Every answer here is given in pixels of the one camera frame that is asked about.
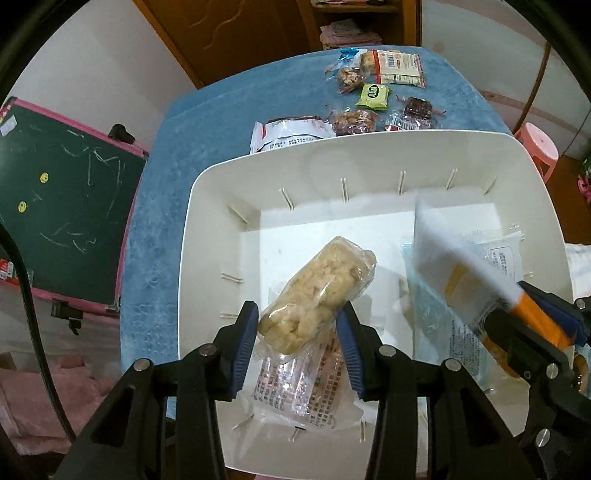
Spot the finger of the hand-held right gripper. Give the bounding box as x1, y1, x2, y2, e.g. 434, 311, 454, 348
482, 308, 591, 480
517, 281, 591, 347

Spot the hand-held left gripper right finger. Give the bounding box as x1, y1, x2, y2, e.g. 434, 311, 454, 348
335, 301, 525, 480

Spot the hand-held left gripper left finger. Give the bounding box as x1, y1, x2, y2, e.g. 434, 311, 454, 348
53, 300, 262, 480

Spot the rice cracker snack packet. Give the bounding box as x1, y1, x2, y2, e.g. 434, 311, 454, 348
257, 236, 377, 356

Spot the white orange snack packet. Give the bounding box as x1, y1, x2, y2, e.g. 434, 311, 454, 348
412, 194, 573, 356

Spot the white plastic bin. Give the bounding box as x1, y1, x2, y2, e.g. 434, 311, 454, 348
177, 130, 578, 478

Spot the white packet with red edge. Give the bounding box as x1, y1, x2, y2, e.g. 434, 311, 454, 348
250, 115, 337, 154

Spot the nut brittle snack packet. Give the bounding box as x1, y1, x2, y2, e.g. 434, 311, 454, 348
329, 106, 380, 137

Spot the blue-ended nut snack packet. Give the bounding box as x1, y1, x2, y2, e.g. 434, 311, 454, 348
325, 47, 370, 95

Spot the white quilted cloth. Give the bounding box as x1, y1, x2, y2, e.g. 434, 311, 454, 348
564, 242, 591, 298

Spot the clear printed snack packet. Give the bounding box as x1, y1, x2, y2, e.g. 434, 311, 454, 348
250, 323, 365, 432

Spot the clear flat printed packet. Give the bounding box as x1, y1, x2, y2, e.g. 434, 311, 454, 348
462, 223, 526, 283

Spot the pale blue printed packet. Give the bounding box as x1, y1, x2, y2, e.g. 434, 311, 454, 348
401, 242, 497, 398

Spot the pink green bag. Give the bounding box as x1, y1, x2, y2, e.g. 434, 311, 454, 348
576, 154, 591, 206

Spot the pink plastic stool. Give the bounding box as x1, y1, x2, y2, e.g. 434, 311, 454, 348
513, 122, 559, 185

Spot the black easel clamp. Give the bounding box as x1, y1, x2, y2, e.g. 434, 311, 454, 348
51, 298, 84, 335

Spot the blue textured table cloth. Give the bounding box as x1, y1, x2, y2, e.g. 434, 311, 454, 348
119, 45, 514, 462

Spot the pink fluffy cloth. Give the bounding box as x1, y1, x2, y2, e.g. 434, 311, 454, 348
0, 353, 125, 457

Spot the clear red snack packet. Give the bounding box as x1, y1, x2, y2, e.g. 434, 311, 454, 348
384, 113, 439, 132

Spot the dark brown snack packet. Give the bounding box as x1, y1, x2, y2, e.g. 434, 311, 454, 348
394, 96, 446, 121

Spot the small green snack packet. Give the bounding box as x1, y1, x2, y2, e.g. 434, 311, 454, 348
358, 83, 392, 112

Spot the large red white packet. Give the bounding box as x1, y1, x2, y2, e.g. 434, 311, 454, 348
372, 49, 426, 88

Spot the wooden cabinet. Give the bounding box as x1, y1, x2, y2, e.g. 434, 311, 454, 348
131, 0, 423, 88

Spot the folded pink cloth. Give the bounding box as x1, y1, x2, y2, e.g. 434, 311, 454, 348
320, 19, 383, 51

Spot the black cable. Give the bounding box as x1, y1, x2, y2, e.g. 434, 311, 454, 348
0, 226, 77, 444

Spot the green chalkboard with pink frame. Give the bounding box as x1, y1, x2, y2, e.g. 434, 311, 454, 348
0, 96, 151, 317

